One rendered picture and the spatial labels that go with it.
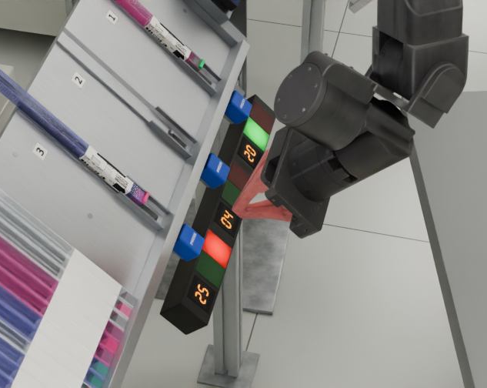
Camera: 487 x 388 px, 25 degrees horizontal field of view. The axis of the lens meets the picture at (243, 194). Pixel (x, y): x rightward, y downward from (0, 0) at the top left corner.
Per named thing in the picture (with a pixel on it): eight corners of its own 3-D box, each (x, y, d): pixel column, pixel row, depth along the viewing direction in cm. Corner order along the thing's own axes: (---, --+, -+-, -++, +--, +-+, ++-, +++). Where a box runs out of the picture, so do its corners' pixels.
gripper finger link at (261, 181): (206, 208, 109) (274, 170, 103) (225, 158, 114) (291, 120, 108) (254, 249, 111) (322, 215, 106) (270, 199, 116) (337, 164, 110)
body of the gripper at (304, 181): (258, 197, 102) (317, 165, 97) (283, 124, 109) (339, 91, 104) (306, 240, 104) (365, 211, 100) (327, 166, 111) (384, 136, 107)
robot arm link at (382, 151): (425, 163, 98) (420, 111, 101) (372, 132, 95) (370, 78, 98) (365, 192, 103) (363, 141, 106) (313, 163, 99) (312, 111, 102)
